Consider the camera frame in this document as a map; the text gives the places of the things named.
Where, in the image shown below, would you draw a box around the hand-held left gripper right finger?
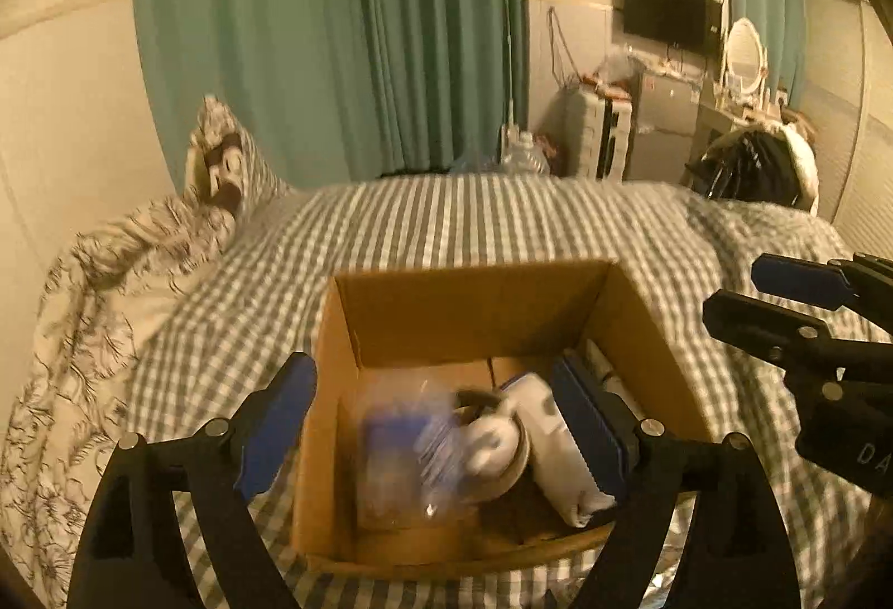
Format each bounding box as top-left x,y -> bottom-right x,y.
553,352 -> 803,609

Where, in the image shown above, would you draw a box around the brown cardboard box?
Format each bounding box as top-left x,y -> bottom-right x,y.
291,260 -> 721,579

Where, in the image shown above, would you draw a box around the black wall television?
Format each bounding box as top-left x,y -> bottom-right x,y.
622,0 -> 725,56

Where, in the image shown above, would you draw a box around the wide green curtain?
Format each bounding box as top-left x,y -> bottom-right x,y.
127,0 -> 530,193

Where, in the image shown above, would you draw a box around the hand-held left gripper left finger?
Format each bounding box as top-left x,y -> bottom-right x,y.
68,352 -> 319,609

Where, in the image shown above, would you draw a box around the floral pillow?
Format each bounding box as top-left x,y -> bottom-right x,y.
183,95 -> 297,220

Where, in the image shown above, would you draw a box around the silver foil sheet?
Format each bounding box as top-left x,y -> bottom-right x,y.
540,492 -> 702,609

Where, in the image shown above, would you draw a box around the clear plastic water bottles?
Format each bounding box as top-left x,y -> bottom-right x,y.
498,122 -> 554,178

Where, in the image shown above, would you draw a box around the floral white duvet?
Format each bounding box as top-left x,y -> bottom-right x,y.
0,190 -> 239,597

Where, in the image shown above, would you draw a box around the brown white plush toy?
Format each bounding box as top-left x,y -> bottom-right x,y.
198,129 -> 247,211

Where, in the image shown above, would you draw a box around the black bag on chair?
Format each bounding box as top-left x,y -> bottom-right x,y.
685,122 -> 822,214

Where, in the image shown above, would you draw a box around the tape roll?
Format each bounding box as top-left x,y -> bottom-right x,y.
452,389 -> 537,501

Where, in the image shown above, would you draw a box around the crumpled clear plastic bag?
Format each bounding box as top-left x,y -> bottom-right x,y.
593,49 -> 649,91

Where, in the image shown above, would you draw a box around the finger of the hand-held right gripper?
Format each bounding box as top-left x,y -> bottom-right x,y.
702,290 -> 856,373
752,253 -> 893,314

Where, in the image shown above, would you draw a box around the clear plastic bag blue contents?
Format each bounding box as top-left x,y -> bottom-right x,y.
357,380 -> 491,535

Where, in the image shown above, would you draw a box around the grey vanity desk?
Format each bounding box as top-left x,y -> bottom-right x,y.
696,91 -> 791,165

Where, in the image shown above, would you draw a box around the oval white vanity mirror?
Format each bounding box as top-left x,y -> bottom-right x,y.
723,17 -> 770,98

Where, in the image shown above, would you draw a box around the beige sliding wardrobe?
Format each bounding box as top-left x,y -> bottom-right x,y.
798,0 -> 893,250

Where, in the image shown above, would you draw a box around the grey checkered bed sheet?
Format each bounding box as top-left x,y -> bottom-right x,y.
104,171 -> 889,609

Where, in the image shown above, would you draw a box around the white soft packet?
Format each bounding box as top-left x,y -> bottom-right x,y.
508,372 -> 621,528

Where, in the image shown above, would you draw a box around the silver small fridge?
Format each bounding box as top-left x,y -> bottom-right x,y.
626,68 -> 703,184

